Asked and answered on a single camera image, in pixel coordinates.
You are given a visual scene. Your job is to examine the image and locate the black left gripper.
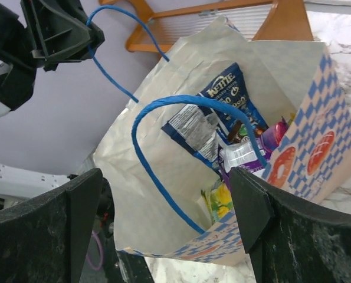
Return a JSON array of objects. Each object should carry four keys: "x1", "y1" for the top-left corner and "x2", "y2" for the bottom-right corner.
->
[{"x1": 0, "y1": 0, "x2": 104, "y2": 71}]

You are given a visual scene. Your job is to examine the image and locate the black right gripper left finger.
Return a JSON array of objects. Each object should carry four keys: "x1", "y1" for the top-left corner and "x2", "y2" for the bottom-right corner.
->
[{"x1": 0, "y1": 169, "x2": 106, "y2": 282}]

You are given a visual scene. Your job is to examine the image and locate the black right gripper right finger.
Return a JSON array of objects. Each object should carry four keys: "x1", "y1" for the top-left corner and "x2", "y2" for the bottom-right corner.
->
[{"x1": 230, "y1": 168, "x2": 351, "y2": 282}]

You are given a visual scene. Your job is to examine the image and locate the purple snack packet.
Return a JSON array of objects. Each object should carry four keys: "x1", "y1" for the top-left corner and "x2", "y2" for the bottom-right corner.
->
[{"x1": 218, "y1": 118, "x2": 289, "y2": 187}]

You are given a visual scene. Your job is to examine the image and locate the blue Kettle chips bag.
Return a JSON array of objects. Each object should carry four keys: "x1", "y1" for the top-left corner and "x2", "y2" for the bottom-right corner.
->
[{"x1": 160, "y1": 62, "x2": 270, "y2": 166}]

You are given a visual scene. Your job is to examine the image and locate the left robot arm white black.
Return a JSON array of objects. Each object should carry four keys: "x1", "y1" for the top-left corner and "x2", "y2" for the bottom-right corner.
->
[{"x1": 0, "y1": 0, "x2": 104, "y2": 117}]

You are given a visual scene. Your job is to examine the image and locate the green yellow snack packet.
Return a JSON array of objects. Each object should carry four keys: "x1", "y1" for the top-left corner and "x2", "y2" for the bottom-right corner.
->
[{"x1": 201, "y1": 180, "x2": 234, "y2": 224}]

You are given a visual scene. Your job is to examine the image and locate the wooden tiered shelf rack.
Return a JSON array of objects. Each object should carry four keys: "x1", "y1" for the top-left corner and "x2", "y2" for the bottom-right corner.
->
[{"x1": 98, "y1": 0, "x2": 314, "y2": 54}]

